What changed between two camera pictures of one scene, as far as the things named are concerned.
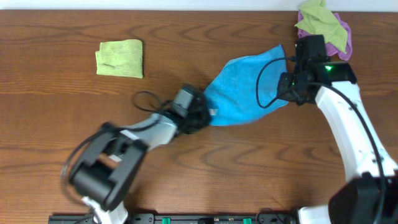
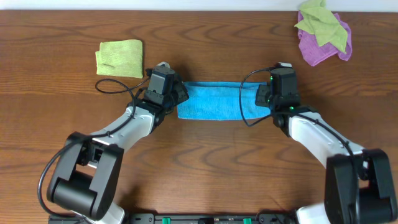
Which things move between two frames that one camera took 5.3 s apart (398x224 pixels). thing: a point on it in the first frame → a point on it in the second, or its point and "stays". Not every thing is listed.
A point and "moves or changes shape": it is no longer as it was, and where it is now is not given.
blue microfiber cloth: x=247 y=88 moves or changes shape
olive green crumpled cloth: x=319 y=20 stays
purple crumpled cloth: x=331 y=50 stays
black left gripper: x=204 y=107 → x=178 y=83
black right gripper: x=284 y=79 → x=259 y=99
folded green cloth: x=120 y=58 stays
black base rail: x=176 y=218 stays
